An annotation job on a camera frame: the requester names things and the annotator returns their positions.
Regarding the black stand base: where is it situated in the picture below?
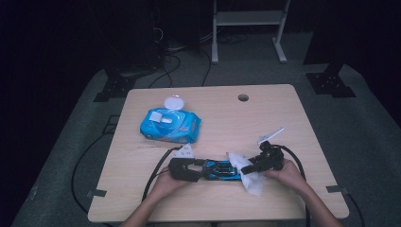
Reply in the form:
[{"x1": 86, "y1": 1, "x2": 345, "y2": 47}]
[
  {"x1": 93, "y1": 62, "x2": 137, "y2": 103},
  {"x1": 305, "y1": 61, "x2": 357, "y2": 98}
]

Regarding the white wet wipe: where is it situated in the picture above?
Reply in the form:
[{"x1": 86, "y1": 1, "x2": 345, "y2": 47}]
[{"x1": 226, "y1": 151, "x2": 268, "y2": 197}]

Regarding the grey tape piece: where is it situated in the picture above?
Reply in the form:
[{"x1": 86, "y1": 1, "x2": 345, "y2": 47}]
[
  {"x1": 86, "y1": 188, "x2": 108, "y2": 199},
  {"x1": 325, "y1": 184, "x2": 350, "y2": 195}
]

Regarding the hand-held gripper cable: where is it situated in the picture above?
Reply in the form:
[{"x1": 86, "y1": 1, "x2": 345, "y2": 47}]
[
  {"x1": 141, "y1": 145, "x2": 184, "y2": 202},
  {"x1": 272, "y1": 144, "x2": 312, "y2": 227}
]

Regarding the blue wet wipes pack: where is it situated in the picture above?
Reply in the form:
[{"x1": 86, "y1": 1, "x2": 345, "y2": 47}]
[{"x1": 139, "y1": 94, "x2": 202, "y2": 146}]

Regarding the left hand-held gripper cable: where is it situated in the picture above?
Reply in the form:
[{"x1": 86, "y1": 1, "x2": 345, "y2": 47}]
[{"x1": 141, "y1": 145, "x2": 184, "y2": 202}]

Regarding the person's right hand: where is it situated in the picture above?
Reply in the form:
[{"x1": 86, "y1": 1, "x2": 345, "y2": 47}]
[{"x1": 264, "y1": 158, "x2": 305, "y2": 192}]

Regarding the white metal stand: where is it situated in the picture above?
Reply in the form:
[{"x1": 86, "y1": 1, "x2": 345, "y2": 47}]
[{"x1": 211, "y1": 0, "x2": 291, "y2": 64}]

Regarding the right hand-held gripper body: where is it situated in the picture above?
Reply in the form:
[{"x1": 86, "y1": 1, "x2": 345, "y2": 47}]
[{"x1": 251, "y1": 127, "x2": 286, "y2": 172}]

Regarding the blue toy car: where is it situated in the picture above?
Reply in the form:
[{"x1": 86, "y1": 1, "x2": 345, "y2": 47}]
[{"x1": 201, "y1": 159, "x2": 242, "y2": 183}]

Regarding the person's left hand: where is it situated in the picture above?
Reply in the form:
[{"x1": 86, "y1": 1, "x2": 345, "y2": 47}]
[{"x1": 152, "y1": 170, "x2": 194, "y2": 199}]

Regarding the right hand-held gripper cable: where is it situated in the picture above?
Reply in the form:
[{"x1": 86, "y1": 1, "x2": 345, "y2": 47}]
[{"x1": 272, "y1": 144, "x2": 312, "y2": 227}]

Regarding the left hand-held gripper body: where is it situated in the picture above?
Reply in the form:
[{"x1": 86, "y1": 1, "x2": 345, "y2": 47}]
[{"x1": 168, "y1": 143, "x2": 201, "y2": 183}]

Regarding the long black floor cable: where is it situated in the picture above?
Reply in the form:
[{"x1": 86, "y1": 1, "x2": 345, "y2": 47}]
[{"x1": 71, "y1": 131, "x2": 112, "y2": 216}]

